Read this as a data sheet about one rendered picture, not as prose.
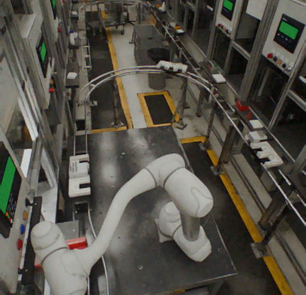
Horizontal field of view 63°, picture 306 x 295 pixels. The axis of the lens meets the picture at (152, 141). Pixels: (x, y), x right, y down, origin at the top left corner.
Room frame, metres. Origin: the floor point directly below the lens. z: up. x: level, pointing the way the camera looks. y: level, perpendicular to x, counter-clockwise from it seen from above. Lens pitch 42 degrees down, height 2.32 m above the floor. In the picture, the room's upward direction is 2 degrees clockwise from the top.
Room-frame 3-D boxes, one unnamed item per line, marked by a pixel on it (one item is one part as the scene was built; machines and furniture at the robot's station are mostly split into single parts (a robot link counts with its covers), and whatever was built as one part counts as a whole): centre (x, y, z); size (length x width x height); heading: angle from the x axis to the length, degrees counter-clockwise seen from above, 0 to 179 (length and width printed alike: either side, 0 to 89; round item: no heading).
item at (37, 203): (0.47, 0.46, 1.37); 0.36 x 0.04 x 0.04; 14
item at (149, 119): (3.31, -0.08, 0.01); 1.00 x 0.55 x 0.01; 14
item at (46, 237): (0.43, 0.37, 1.41); 0.13 x 0.11 x 0.16; 38
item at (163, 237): (0.91, -0.14, 0.71); 0.22 x 0.18 x 0.06; 14
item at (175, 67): (3.01, -0.21, 0.84); 0.37 x 0.14 x 0.10; 72
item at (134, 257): (1.22, 0.13, 0.66); 1.50 x 1.06 x 0.04; 14
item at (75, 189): (1.20, 0.53, 0.84); 0.36 x 0.14 x 0.10; 14
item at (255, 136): (1.67, -0.90, 0.92); 0.13 x 0.10 x 0.09; 104
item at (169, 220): (0.89, -0.15, 0.85); 0.18 x 0.16 x 0.22; 38
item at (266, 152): (1.55, -0.93, 0.84); 0.37 x 0.14 x 0.10; 14
